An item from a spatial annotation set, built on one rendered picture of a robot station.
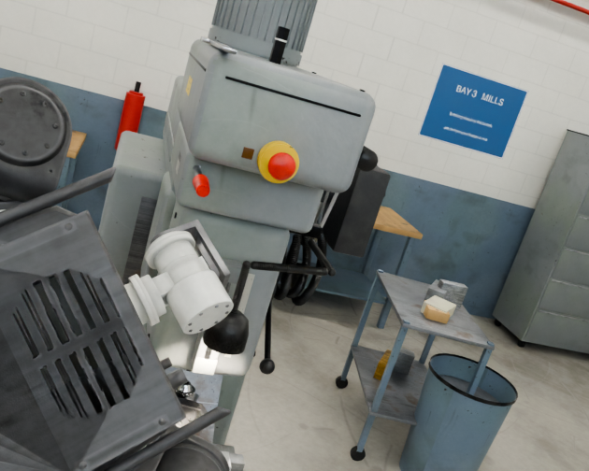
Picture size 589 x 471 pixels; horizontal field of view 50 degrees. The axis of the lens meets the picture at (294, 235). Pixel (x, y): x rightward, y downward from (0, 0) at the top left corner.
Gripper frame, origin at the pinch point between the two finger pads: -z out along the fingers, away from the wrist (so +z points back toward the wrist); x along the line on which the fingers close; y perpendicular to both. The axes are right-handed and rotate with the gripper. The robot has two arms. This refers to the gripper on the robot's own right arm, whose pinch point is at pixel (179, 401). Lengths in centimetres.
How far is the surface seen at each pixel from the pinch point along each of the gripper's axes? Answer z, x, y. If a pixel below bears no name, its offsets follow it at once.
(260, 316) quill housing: 6.6, -10.3, -25.3
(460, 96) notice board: -468, -142, -86
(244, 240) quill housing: 8.7, -3.7, -39.0
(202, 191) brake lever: 29, 3, -50
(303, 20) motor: -19, -2, -79
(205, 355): 12.7, -2.8, -17.7
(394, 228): -375, -106, 28
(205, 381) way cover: -36.2, -3.0, 14.3
